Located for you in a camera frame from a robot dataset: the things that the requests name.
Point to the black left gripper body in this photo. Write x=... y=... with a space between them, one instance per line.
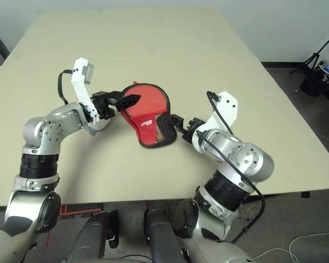
x=102 y=105

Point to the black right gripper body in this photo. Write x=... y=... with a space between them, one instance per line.
x=193 y=128

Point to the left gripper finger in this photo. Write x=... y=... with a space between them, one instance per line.
x=115 y=96
x=127 y=102

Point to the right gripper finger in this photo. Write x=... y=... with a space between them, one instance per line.
x=177 y=122

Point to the white plush zipper charm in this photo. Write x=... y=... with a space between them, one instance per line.
x=100 y=126

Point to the red black paddle case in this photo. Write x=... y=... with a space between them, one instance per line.
x=145 y=131

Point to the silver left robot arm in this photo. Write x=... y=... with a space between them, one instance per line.
x=41 y=131

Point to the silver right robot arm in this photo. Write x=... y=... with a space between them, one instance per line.
x=241 y=159

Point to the grey right robot leg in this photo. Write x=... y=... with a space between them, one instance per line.
x=161 y=238

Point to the grey robot leg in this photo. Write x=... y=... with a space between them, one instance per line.
x=161 y=238
x=90 y=241

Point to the black trash bin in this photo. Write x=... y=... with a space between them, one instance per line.
x=314 y=85

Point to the grey left robot leg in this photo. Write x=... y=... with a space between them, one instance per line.
x=90 y=241

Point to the black tripod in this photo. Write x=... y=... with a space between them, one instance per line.
x=314 y=59

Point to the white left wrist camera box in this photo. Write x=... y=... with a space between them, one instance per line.
x=78 y=82

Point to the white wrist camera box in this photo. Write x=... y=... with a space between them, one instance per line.
x=227 y=109
x=78 y=82

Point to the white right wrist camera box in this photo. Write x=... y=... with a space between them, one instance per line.
x=227 y=109

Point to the black table bracket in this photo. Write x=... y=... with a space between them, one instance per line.
x=305 y=195

